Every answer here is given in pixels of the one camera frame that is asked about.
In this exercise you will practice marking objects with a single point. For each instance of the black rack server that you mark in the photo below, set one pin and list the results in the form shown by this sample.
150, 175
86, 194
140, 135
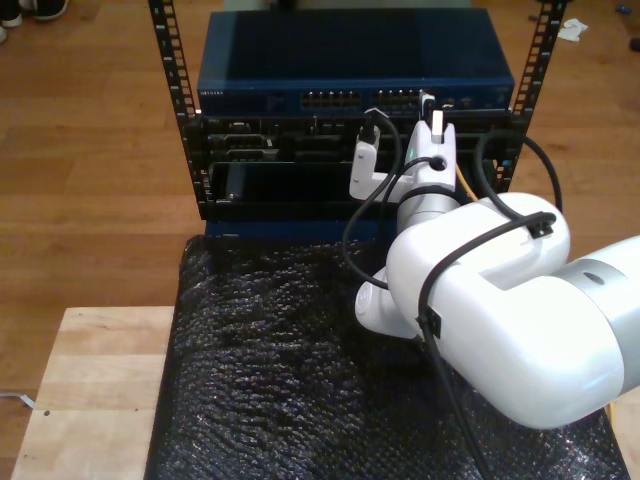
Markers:
310, 150

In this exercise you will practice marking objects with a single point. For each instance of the dark blue base panel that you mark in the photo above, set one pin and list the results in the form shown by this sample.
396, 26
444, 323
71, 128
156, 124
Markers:
300, 230

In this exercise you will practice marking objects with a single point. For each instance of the white crumpled paper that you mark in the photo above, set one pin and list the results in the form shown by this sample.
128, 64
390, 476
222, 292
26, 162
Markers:
572, 30

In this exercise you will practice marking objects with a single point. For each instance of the dark round floor item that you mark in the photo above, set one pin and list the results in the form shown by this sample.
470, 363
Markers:
636, 45

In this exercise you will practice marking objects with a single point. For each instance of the small blue floor item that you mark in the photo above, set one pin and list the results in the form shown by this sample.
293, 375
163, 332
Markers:
623, 9

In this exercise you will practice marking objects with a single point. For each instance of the black bubble wrap mat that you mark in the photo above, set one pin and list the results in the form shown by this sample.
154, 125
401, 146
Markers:
250, 375

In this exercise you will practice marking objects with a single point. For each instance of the person's dark blue shoe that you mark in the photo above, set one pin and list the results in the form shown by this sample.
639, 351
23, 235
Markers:
50, 9

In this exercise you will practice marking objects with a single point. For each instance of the person's white shoe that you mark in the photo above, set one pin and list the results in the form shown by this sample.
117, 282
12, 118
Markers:
11, 20
2, 34

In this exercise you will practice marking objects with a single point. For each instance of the white floor strip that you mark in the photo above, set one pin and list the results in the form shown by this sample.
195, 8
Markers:
17, 397

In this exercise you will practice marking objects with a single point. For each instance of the black perforated rack post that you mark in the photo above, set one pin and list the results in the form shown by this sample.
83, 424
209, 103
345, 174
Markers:
166, 55
549, 50

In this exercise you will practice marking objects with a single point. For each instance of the blue network switch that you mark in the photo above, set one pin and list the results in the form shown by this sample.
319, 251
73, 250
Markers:
300, 50

